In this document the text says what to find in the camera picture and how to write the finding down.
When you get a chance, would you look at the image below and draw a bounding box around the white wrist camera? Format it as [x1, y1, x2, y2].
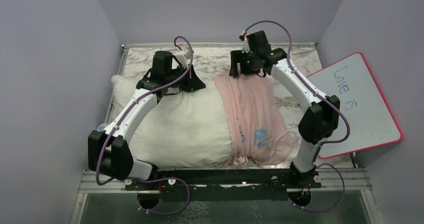
[174, 47, 194, 68]
[239, 31, 251, 53]

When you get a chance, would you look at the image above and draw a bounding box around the aluminium table frame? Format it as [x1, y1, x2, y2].
[69, 42, 373, 224]

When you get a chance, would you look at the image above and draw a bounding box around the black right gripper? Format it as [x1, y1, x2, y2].
[229, 49, 260, 77]

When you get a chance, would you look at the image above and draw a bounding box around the white pillow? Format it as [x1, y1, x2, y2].
[110, 74, 233, 170]

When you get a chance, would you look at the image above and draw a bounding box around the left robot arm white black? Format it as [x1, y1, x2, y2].
[88, 48, 206, 190]

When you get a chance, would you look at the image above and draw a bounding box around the pink framed whiteboard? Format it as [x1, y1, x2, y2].
[308, 52, 404, 159]

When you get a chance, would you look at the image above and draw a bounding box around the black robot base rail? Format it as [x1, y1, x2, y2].
[125, 168, 322, 208]

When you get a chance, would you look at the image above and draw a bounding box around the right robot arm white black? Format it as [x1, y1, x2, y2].
[229, 30, 340, 188]

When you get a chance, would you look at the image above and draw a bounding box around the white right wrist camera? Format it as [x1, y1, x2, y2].
[239, 31, 251, 53]

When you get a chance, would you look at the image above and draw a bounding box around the Elsa print pink-lined pillowcase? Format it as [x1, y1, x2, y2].
[213, 73, 297, 167]

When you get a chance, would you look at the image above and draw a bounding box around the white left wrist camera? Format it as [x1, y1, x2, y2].
[174, 47, 194, 68]

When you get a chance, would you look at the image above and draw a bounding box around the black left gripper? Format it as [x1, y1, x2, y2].
[164, 63, 206, 92]

